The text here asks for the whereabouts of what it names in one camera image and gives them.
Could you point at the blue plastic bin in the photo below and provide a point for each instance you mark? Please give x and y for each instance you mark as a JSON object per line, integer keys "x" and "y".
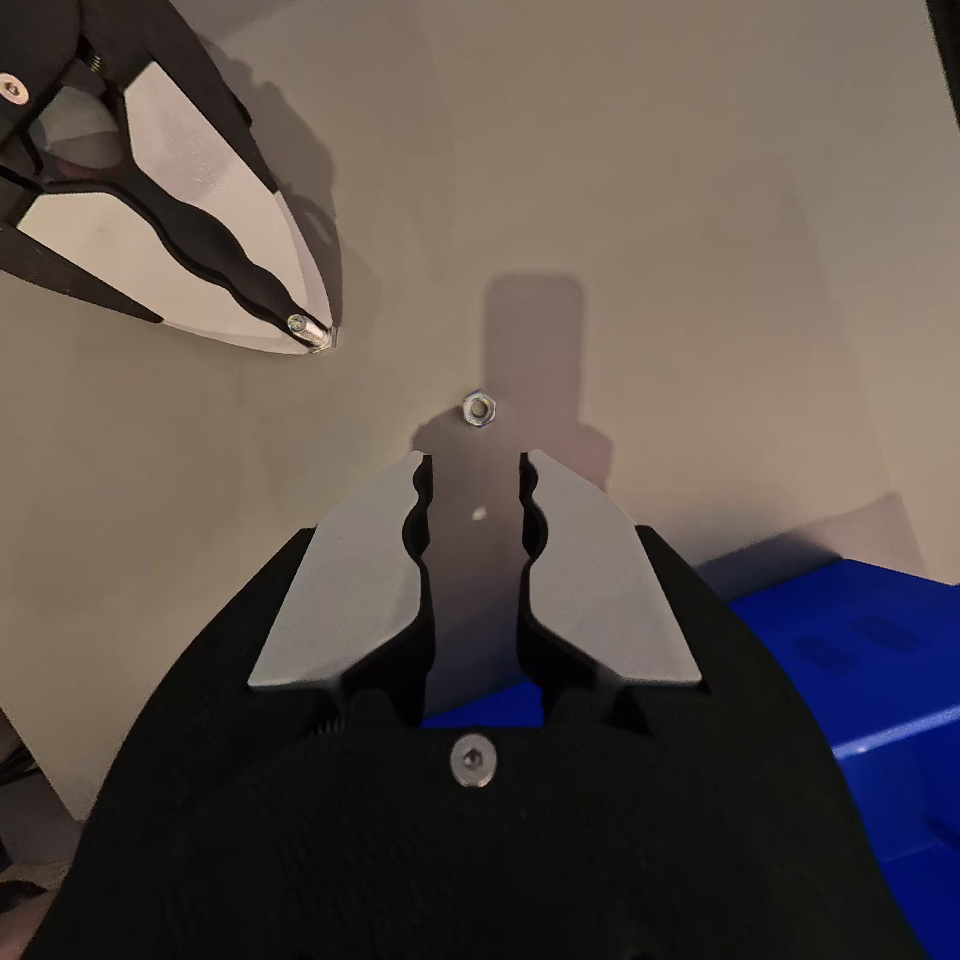
{"x": 862, "y": 675}

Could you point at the thick short steel bolt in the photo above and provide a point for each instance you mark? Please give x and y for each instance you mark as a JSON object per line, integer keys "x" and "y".
{"x": 311, "y": 334}

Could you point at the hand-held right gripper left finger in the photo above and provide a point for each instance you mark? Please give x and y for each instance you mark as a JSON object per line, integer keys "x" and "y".
{"x": 345, "y": 600}

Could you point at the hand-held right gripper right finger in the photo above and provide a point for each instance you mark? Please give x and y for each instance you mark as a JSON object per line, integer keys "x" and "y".
{"x": 600, "y": 600}

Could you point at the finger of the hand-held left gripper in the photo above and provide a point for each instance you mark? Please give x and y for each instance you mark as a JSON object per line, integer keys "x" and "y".
{"x": 150, "y": 277}
{"x": 225, "y": 195}

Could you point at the steel hex nut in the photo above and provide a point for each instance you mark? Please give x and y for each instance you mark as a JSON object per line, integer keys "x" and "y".
{"x": 466, "y": 411}

